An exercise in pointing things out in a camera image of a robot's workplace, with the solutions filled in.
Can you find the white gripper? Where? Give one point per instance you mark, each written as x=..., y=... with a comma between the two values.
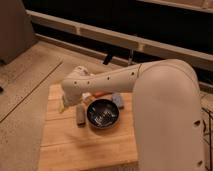
x=67, y=101

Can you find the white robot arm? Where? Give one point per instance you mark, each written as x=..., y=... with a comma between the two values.
x=166, y=109

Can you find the orange carrot toy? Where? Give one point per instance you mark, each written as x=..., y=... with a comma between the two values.
x=101, y=94

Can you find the black bowl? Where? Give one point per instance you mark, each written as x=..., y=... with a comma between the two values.
x=102, y=113

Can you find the wooden board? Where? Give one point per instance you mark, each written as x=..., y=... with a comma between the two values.
x=67, y=147

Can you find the beige cabinet at left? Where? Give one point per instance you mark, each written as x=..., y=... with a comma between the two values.
x=16, y=31

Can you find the white window rail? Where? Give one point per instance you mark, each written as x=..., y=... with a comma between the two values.
x=195, y=58

